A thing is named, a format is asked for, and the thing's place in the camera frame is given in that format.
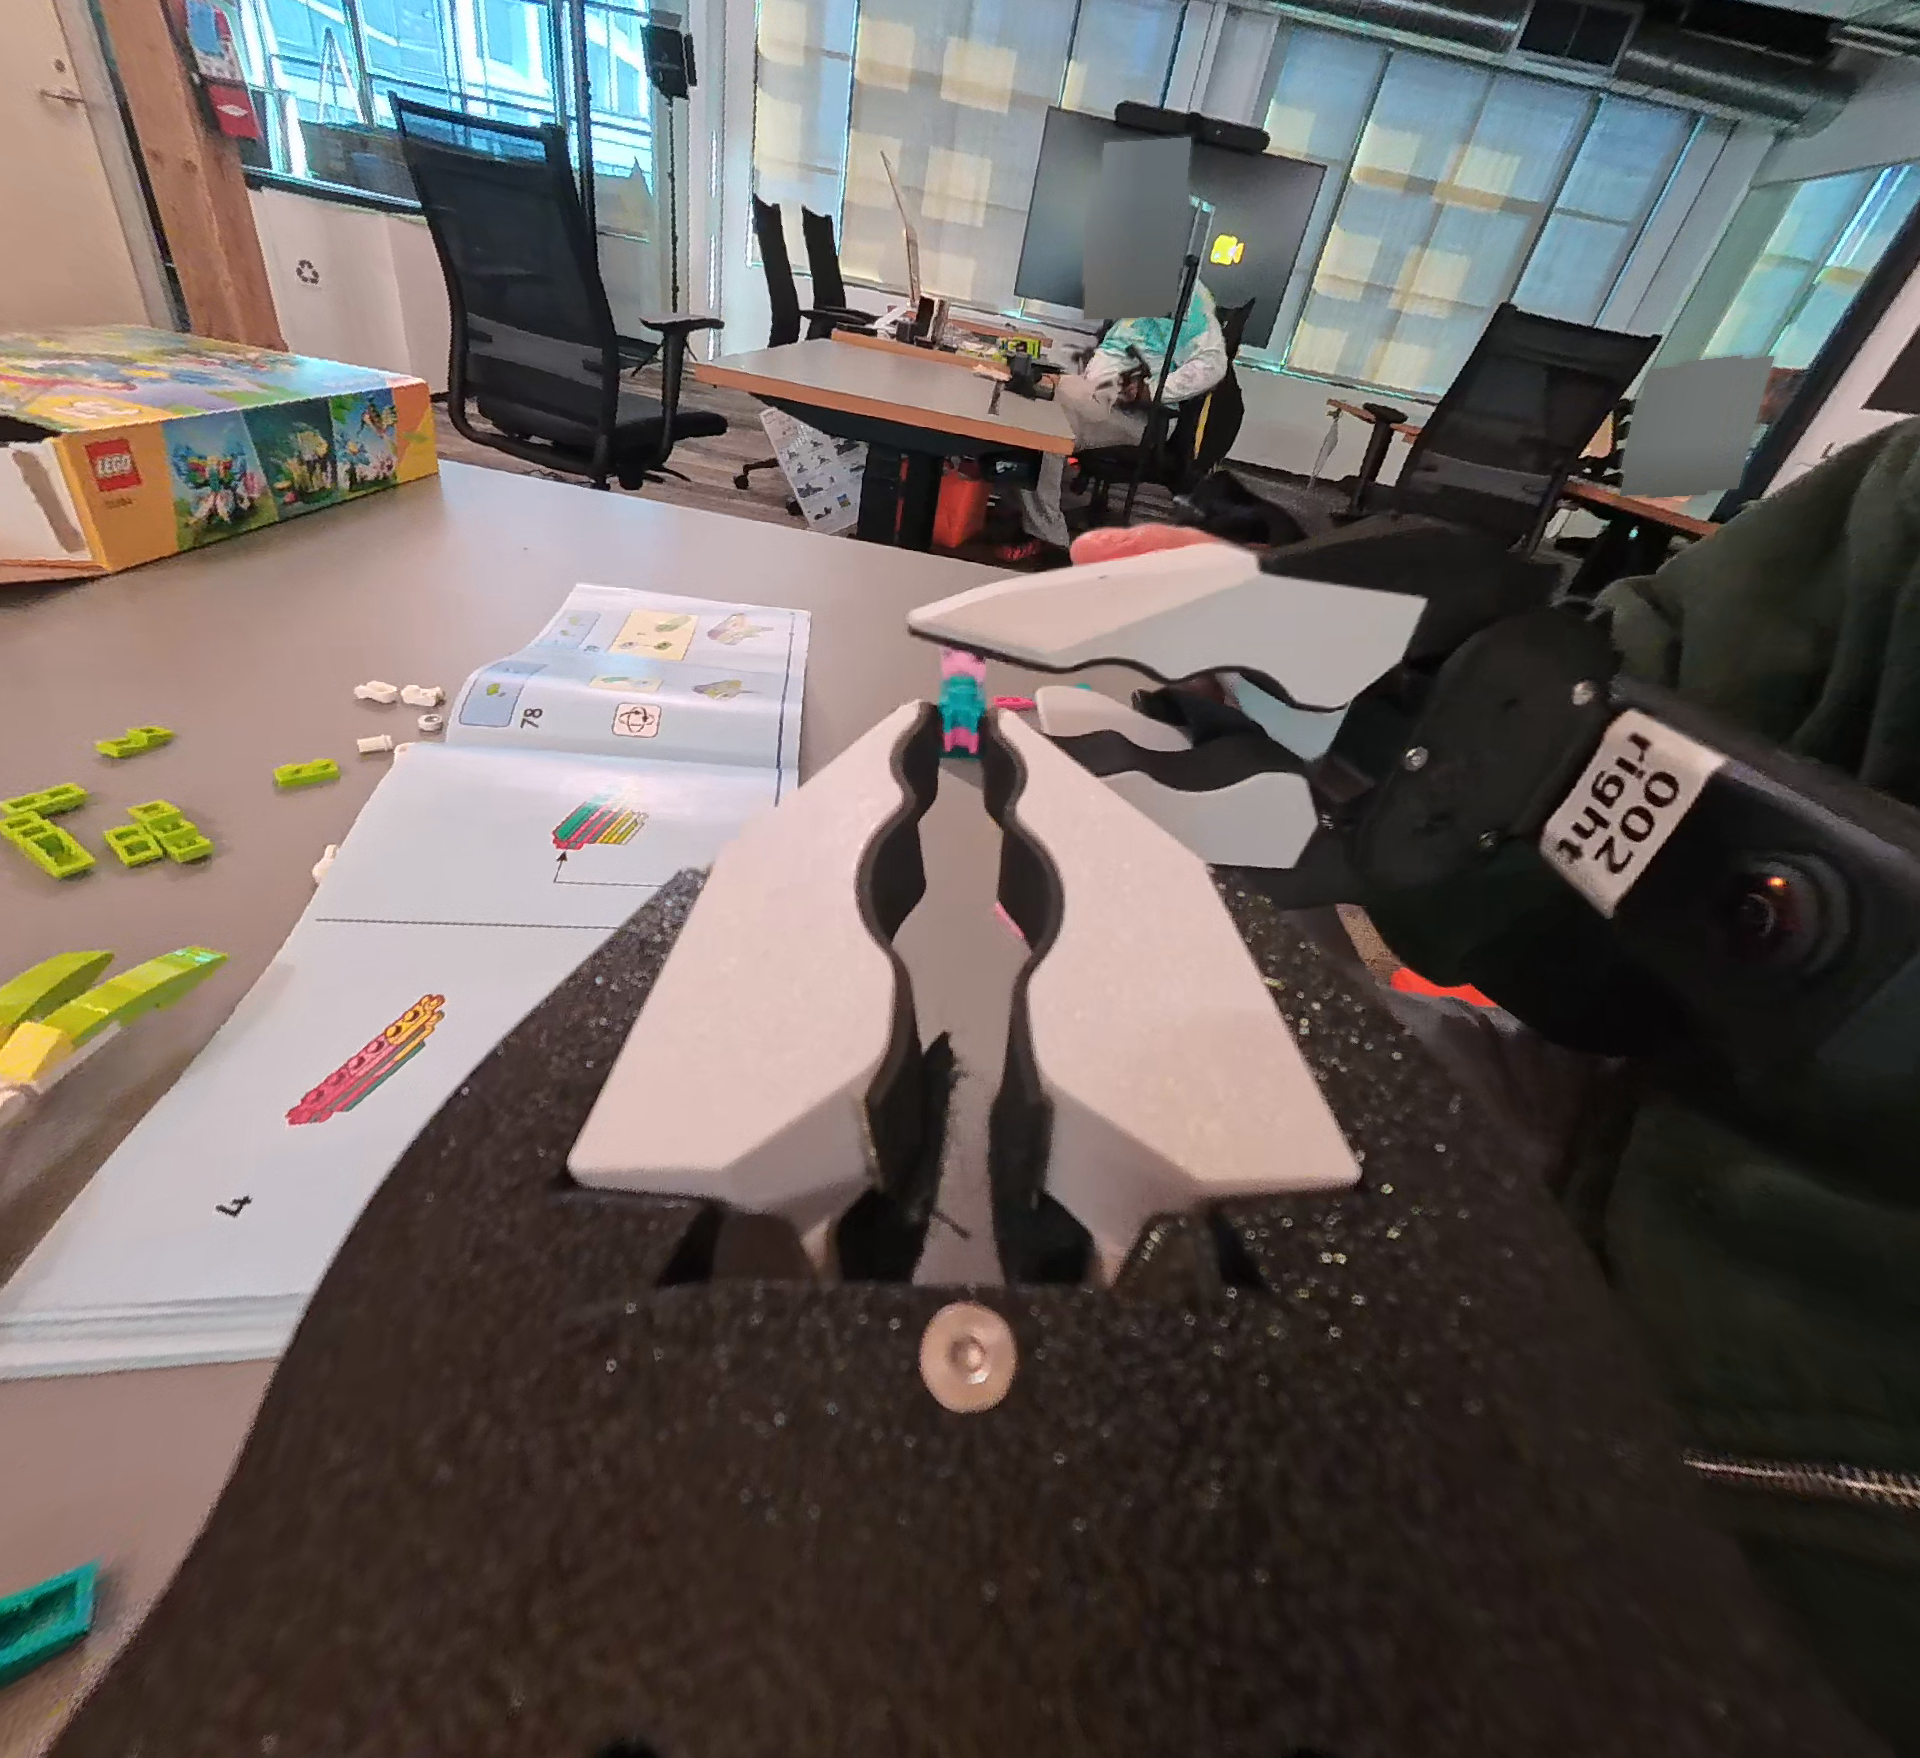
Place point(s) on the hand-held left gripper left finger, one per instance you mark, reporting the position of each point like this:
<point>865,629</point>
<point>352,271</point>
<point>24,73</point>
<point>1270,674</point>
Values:
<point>750,1023</point>

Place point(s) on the black speaker on stand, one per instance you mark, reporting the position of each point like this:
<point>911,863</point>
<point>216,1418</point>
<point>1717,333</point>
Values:
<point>668,57</point>

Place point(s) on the red fire extinguisher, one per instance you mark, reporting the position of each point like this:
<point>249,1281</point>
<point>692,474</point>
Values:
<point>218,47</point>

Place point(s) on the multicoloured lego assembly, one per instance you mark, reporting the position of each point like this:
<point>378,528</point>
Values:
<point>963,708</point>

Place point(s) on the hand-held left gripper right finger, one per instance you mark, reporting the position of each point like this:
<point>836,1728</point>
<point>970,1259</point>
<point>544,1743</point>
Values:
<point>1185,1023</point>

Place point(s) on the booklet under table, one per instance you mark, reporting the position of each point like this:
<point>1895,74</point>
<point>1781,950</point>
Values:
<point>819,467</point>

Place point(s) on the scatter of small lime plates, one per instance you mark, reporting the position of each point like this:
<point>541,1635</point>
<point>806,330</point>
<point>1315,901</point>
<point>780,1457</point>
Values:
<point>150,840</point>

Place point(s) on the light blue instruction booklet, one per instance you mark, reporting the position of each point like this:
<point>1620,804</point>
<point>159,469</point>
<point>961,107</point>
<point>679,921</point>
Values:
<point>495,860</point>

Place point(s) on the grey wood-edged table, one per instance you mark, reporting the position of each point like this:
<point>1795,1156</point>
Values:
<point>886,385</point>

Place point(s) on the person's dark green jacket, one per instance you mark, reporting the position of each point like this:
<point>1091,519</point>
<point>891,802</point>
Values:
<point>1771,1262</point>

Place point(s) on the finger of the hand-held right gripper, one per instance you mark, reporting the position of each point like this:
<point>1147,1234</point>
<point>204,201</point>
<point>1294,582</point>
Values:
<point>1245,821</point>
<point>1171,612</point>

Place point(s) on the teal lego piece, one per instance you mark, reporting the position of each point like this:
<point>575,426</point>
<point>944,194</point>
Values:
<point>46,1623</point>

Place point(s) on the black mesh office chair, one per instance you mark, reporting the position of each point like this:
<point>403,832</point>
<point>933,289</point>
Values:
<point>1531,423</point>
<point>511,273</point>

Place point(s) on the large lime curved lego pieces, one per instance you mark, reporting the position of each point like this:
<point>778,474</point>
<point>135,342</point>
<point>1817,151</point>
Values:
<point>91,993</point>

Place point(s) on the person's right forearm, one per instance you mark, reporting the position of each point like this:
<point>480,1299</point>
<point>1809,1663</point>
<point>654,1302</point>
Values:
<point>1786,604</point>

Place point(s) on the colourful lego box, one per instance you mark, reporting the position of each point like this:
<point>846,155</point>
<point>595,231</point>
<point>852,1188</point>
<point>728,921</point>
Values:
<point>181,440</point>

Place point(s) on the tripod with yellow camera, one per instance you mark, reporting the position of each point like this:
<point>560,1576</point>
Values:
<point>1228,248</point>

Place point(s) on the wooden pillar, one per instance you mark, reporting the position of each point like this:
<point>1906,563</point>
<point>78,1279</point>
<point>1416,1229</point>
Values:
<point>165,183</point>

